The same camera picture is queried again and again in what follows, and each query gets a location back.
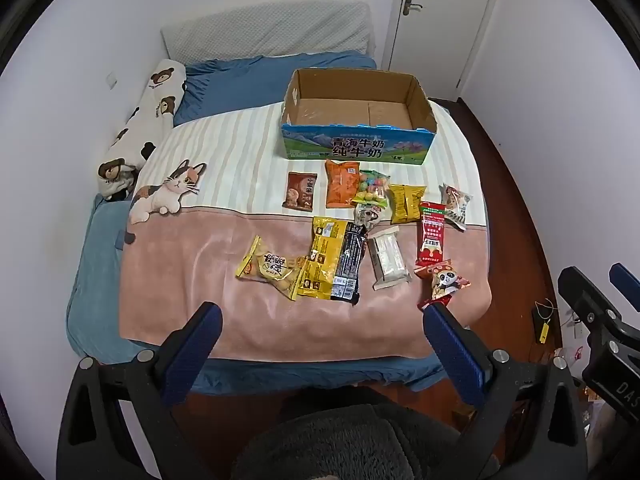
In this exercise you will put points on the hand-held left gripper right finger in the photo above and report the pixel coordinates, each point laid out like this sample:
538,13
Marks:
455,355

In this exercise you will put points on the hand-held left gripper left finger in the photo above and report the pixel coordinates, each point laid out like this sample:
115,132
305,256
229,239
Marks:
192,355

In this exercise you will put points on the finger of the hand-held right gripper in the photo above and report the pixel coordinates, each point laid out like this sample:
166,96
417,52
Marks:
626,282
585,297

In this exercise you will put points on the colourful candy bag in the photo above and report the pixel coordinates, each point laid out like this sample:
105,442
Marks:
372,191

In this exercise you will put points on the blue printed cardboard box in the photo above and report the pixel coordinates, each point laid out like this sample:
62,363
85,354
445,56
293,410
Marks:
357,115

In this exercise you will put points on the yellow tag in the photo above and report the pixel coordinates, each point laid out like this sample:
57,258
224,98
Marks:
542,331

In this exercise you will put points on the panda print snack packet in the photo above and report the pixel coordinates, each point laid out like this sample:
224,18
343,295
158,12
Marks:
442,282

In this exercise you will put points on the cat print blanket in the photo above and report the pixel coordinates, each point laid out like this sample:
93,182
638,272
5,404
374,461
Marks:
210,255

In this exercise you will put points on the clear white wafer packet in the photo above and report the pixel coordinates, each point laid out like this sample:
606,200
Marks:
389,259

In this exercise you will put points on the yellow bun snack packet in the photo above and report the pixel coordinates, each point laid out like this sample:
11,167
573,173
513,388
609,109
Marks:
270,267

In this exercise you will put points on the long red snack packet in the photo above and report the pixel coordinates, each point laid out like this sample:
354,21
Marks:
431,235

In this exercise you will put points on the grey fuzzy cloth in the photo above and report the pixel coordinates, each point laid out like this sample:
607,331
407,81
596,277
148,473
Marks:
350,440

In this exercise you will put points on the white snack packet red print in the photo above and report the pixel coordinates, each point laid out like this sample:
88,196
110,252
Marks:
456,206

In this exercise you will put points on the large yellow black snack packet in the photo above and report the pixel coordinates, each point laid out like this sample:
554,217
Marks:
331,265

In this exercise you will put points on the gold snack packet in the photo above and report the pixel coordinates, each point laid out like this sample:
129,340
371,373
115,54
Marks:
406,203

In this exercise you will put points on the small white snack packet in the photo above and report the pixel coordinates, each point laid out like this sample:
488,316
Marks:
366,217

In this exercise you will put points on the brown snack packet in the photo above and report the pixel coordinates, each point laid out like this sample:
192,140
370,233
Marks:
300,191

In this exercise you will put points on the orange snack packet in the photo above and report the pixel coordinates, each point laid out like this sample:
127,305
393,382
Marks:
341,185

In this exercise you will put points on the bear print pillow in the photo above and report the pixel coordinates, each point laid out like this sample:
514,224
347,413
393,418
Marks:
145,120

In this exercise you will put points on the blue pillow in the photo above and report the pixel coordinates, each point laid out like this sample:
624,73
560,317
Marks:
240,82

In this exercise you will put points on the white door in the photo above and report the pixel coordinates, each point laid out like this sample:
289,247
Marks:
440,20

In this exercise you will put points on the grey padded headboard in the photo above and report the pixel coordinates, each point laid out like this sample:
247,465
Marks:
270,30

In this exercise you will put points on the white wall socket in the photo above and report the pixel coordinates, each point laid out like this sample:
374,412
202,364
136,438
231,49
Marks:
112,80

